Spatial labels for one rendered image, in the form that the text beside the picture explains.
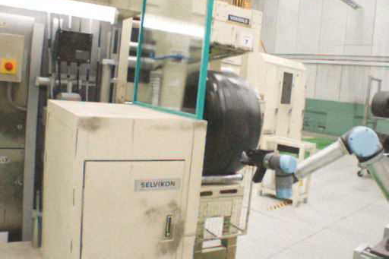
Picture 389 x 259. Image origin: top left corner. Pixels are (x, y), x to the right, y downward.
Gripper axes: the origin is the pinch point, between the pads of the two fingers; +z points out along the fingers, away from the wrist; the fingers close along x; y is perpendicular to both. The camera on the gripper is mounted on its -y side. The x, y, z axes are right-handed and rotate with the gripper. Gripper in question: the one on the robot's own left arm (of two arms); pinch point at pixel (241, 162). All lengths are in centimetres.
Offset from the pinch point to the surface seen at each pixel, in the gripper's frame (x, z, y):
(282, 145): -225, 203, -4
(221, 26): -8, 34, 79
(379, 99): -503, 234, 76
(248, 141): -0.2, -4.2, 10.5
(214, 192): 9.8, 9.2, -16.7
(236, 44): -21, 35, 70
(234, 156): 5.0, -0.2, 2.7
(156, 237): 69, -49, -17
